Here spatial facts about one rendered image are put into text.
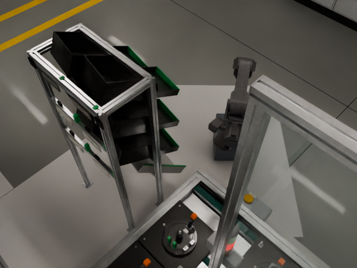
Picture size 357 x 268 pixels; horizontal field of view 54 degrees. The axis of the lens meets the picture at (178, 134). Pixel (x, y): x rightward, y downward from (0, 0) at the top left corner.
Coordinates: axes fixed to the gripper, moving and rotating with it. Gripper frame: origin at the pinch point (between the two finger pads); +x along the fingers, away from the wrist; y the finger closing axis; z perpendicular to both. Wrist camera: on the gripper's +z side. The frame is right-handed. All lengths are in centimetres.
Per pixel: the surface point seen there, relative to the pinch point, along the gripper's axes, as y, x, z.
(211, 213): 5.5, 33.8, 13.2
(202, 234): 10.4, 28.3, 24.4
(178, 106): -51, 40, -24
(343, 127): 35, -74, 34
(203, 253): 15.8, 28.3, 29.7
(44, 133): -161, 125, 23
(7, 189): -72, 39, 70
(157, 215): -8.9, 29.3, 31.2
